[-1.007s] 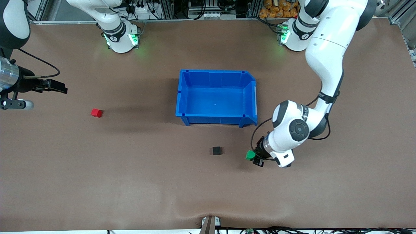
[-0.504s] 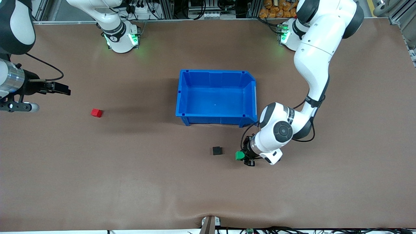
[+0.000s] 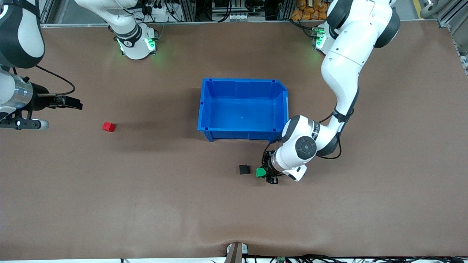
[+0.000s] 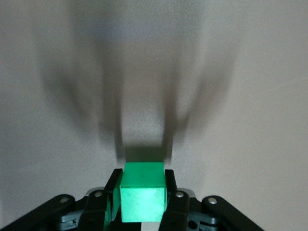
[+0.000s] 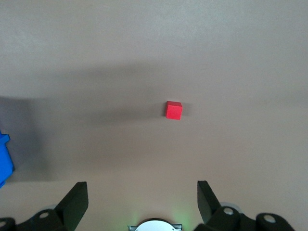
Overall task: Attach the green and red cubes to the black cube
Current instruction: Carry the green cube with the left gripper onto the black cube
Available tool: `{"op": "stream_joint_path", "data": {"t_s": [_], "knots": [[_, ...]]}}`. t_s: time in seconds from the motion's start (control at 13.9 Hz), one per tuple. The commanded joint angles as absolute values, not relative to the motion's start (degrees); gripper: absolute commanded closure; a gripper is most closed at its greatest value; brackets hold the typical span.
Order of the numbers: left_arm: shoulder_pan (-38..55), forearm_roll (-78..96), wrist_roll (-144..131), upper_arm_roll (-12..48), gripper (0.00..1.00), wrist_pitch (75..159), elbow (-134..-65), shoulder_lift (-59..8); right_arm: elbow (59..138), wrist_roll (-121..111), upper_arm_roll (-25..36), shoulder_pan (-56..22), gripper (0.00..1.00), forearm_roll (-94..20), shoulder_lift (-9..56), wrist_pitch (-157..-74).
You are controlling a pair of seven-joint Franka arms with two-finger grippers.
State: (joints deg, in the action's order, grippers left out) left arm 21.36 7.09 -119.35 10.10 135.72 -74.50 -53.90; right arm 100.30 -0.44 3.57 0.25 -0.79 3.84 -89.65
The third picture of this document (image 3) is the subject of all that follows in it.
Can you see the metal table edge clamp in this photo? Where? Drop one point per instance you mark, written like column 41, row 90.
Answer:
column 234, row 255

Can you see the brown table mat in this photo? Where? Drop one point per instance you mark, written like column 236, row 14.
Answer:
column 109, row 204

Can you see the small red cube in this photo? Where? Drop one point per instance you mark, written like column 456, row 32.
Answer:
column 108, row 126

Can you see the aluminium frame profile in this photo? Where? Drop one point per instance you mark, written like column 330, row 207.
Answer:
column 186, row 11
column 285, row 9
column 451, row 16
column 47, row 12

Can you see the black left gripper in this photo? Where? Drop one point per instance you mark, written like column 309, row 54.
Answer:
column 269, row 163

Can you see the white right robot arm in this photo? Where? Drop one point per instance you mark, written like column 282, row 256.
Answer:
column 22, row 40

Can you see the blue plastic storage bin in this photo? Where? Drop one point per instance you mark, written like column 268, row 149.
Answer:
column 241, row 117

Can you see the bag of orange items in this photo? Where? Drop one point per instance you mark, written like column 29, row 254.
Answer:
column 309, row 11

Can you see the black control unit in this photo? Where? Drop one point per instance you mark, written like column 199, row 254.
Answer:
column 237, row 7

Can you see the white power strip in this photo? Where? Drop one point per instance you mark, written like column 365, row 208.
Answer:
column 161, row 12

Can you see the small green cube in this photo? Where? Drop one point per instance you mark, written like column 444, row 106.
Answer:
column 260, row 172

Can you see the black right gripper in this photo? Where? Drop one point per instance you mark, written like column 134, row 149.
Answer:
column 39, row 96

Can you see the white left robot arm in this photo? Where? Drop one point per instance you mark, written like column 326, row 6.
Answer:
column 347, row 62

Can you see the small black cube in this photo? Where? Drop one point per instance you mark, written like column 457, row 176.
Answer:
column 244, row 169

